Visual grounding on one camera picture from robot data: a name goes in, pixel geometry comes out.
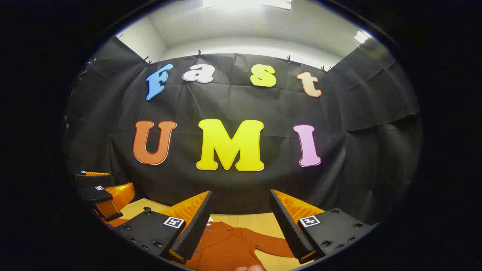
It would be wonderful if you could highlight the rust orange button-up garment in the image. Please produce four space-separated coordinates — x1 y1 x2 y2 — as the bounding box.
102 216 298 271

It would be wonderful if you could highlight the black backdrop cloth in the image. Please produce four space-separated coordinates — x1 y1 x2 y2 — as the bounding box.
64 36 422 226

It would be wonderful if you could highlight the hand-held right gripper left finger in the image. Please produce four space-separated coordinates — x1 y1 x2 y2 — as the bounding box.
113 190 213 264

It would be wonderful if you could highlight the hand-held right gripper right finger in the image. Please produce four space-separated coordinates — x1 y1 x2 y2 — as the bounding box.
269 189 379 264

